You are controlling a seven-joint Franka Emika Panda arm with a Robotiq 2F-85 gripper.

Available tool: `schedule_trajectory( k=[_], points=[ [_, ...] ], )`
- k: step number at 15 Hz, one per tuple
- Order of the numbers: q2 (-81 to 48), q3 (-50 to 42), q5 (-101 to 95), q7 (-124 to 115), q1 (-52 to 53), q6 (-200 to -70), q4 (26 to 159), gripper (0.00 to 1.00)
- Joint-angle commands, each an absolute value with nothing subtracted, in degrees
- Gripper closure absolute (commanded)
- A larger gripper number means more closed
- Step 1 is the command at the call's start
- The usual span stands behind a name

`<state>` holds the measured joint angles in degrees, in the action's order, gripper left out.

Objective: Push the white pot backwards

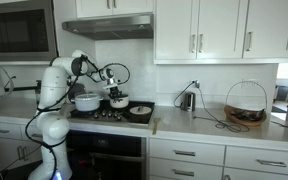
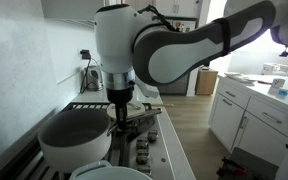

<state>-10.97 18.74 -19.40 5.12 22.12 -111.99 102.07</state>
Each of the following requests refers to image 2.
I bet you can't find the black gas cooktop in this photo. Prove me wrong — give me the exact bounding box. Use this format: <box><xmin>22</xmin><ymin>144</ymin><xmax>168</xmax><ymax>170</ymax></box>
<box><xmin>0</xmin><ymin>101</ymin><xmax>172</xmax><ymax>180</ymax></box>

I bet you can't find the white three-door wall cabinet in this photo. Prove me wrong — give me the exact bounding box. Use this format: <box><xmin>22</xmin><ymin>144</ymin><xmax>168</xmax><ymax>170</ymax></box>
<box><xmin>40</xmin><ymin>0</ymin><xmax>100</xmax><ymax>28</ymax></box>

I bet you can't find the black kettle power cord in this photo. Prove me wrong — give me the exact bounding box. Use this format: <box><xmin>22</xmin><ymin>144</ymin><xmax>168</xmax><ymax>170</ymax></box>
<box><xmin>79</xmin><ymin>58</ymin><xmax>94</xmax><ymax>94</ymax></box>

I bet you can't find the white saucepan with metal handle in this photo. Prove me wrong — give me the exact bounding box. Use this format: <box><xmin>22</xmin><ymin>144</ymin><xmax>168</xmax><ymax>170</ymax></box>
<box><xmin>37</xmin><ymin>107</ymin><xmax>163</xmax><ymax>174</ymax></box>

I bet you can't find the white appliance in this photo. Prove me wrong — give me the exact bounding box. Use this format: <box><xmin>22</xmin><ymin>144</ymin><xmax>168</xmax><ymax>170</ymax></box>
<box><xmin>261</xmin><ymin>62</ymin><xmax>288</xmax><ymax>77</ymax></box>

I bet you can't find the small white box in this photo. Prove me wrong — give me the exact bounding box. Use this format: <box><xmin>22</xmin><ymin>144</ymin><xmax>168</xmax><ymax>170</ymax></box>
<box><xmin>267</xmin><ymin>78</ymin><xmax>287</xmax><ymax>96</ymax></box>

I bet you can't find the black and red tool case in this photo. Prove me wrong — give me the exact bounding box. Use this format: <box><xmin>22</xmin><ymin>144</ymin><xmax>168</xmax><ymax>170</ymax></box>
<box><xmin>216</xmin><ymin>146</ymin><xmax>280</xmax><ymax>180</ymax></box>

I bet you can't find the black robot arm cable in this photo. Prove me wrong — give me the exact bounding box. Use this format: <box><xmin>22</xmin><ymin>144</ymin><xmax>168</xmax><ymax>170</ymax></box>
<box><xmin>137</xmin><ymin>4</ymin><xmax>182</xmax><ymax>33</ymax></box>

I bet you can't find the white cabinet above refrigerator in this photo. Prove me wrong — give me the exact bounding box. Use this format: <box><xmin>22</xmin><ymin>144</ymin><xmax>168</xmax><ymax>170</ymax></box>
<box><xmin>123</xmin><ymin>0</ymin><xmax>198</xmax><ymax>18</ymax></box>

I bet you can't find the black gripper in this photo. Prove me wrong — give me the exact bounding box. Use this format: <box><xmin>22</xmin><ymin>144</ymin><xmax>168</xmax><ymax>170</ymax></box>
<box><xmin>106</xmin><ymin>87</ymin><xmax>134</xmax><ymax>130</ymax></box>

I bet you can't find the wooden spatula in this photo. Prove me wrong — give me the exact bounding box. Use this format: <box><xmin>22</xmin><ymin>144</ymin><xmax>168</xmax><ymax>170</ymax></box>
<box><xmin>152</xmin><ymin>102</ymin><xmax>176</xmax><ymax>108</ymax></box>

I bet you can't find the stack of white papers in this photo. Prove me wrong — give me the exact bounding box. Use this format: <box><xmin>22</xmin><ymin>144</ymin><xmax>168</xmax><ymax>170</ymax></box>
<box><xmin>223</xmin><ymin>71</ymin><xmax>258</xmax><ymax>84</ymax></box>

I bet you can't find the white kitchen island cabinet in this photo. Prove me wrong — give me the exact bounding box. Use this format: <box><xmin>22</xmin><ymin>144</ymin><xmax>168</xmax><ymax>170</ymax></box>
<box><xmin>207</xmin><ymin>73</ymin><xmax>288</xmax><ymax>168</ymax></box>

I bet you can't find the stainless steel electric kettle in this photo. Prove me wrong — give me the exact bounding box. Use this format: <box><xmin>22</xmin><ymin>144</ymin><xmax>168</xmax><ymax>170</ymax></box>
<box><xmin>84</xmin><ymin>65</ymin><xmax>104</xmax><ymax>92</ymax></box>

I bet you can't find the small blue package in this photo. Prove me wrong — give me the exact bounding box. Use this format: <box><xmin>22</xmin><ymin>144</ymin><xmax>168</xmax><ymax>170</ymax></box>
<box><xmin>276</xmin><ymin>88</ymin><xmax>288</xmax><ymax>100</ymax></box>

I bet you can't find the metal stove knob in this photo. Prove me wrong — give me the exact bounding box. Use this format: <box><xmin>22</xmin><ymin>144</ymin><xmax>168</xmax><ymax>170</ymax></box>
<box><xmin>136</xmin><ymin>150</ymin><xmax>151</xmax><ymax>165</ymax></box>
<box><xmin>136</xmin><ymin>137</ymin><xmax>150</xmax><ymax>151</ymax></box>
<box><xmin>137</xmin><ymin>164</ymin><xmax>153</xmax><ymax>176</ymax></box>
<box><xmin>147</xmin><ymin>129</ymin><xmax>160</xmax><ymax>143</ymax></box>

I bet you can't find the black wall plug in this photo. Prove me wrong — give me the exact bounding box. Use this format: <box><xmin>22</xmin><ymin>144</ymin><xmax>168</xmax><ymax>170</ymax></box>
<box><xmin>80</xmin><ymin>49</ymin><xmax>92</xmax><ymax>60</ymax></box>

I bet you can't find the small wooden cabinet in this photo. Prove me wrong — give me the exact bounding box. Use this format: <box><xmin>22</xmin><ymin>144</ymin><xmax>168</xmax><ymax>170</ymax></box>
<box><xmin>195</xmin><ymin>66</ymin><xmax>219</xmax><ymax>97</ymax></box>

